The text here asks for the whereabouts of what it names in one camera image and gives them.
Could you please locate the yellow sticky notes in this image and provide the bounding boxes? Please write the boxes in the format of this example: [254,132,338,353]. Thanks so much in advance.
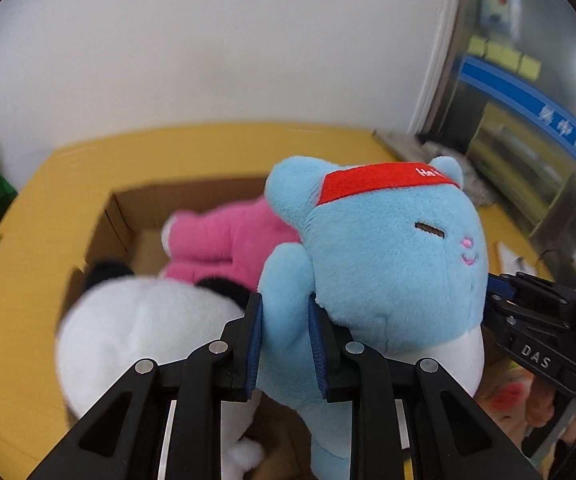
[467,35,542,81]

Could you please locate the pink plush toy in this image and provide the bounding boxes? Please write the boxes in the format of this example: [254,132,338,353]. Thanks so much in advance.
[160,196,299,290]

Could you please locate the white paper sheet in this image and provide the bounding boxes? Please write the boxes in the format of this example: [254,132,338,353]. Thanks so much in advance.
[496,242,538,276]

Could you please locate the white panda plush toy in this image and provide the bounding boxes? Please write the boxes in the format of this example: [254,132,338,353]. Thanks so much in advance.
[54,259,266,480]

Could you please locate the wooden shelf behind glass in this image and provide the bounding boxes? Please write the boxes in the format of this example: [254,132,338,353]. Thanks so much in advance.
[466,103,573,236]

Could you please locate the blue bear plush toy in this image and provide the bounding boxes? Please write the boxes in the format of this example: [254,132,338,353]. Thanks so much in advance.
[256,156,489,479]

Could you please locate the grey cloth bag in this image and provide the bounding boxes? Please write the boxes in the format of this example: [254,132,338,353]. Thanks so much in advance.
[373,130,495,207]

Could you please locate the brown cardboard box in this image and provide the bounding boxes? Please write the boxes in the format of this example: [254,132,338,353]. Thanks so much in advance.
[0,174,320,480]

